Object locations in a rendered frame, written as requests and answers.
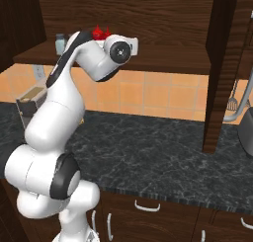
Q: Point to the dark grey box tan top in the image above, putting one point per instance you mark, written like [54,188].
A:
[29,102]

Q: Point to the red condiment bottle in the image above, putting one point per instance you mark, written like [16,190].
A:
[107,33]
[97,32]

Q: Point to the dark wood open wall cabinet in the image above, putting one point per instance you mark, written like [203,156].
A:
[158,25]

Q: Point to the dark wood drawer front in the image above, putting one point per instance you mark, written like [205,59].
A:
[230,224]
[171,216]

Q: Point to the white wall socket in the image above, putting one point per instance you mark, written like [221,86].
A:
[39,73]

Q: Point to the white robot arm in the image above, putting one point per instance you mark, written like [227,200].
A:
[56,120]

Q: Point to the pale grey shaker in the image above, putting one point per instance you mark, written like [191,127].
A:
[59,45]

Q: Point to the dark wood cabinet door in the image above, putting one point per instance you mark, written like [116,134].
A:
[224,71]
[19,28]

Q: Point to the grey metal appliance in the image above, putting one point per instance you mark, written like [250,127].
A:
[247,132]

